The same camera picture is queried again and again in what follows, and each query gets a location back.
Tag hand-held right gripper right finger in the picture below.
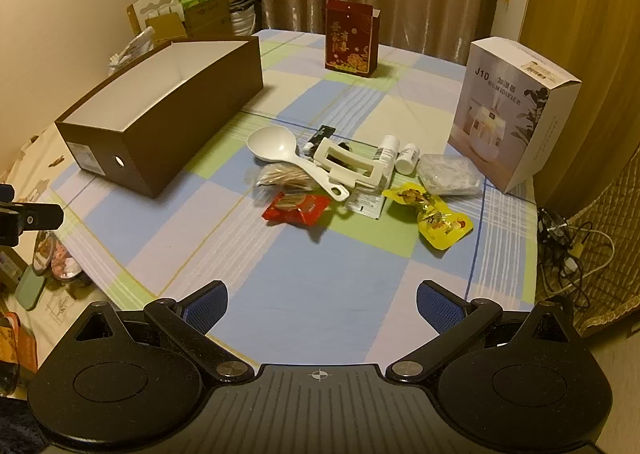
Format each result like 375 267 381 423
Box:
385 279 576 382

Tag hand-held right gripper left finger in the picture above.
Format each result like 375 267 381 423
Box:
70 279 256 382

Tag yellow snack packet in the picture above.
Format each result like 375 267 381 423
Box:
416 206 474 251
382 184 442 209

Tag white sachet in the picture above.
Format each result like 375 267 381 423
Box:
348 186 386 220

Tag red snack packet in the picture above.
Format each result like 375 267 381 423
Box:
262 193 332 226

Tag clear plastic packet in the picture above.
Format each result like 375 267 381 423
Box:
417 153 483 197

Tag white plastic clip frame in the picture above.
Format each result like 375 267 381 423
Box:
314 136 390 191

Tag clear bag of toothpicks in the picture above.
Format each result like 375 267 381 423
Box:
252 163 316 192

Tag small white bottle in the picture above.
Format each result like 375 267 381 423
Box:
395 143 422 175

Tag white tube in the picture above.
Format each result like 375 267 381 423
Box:
377 134 401 180

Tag white rice spoon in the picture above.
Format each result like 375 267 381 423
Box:
247 126 350 202

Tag large white box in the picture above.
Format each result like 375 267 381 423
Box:
54 36 264 199

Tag dark green lip gel tube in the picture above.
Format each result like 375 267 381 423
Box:
299 125 335 156

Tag pink patterned oval object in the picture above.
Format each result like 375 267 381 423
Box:
32 231 53 275
50 239 85 283

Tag cream printed bedsheet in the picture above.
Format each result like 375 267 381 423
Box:
0 121 116 370

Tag green rounded flat case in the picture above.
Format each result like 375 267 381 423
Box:
15 266 48 311

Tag plaid tablecloth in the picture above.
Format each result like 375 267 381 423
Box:
52 29 541 365

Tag orange patterned bag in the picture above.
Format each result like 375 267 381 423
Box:
0 311 38 385

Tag brown quilted mat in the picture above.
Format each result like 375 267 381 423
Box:
535 144 640 335

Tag silver printed bag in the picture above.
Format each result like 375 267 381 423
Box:
110 26 156 80

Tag dark blue fluffy rug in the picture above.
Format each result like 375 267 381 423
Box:
0 396 51 454

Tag white humidifier box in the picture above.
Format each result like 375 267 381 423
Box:
446 36 582 195

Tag small cardboard box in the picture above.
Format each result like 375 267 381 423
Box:
145 14 188 42

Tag cardboard boxes pile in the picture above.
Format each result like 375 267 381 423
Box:
126 0 183 35

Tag large cardboard box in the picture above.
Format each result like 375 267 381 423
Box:
184 0 233 37

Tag dark red gift box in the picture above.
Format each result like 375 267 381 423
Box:
324 0 382 78

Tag wooden door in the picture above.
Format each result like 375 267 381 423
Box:
520 0 640 215

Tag tangle of cables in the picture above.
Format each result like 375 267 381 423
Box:
537 209 591 310

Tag white cable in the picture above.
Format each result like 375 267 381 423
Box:
565 229 616 285

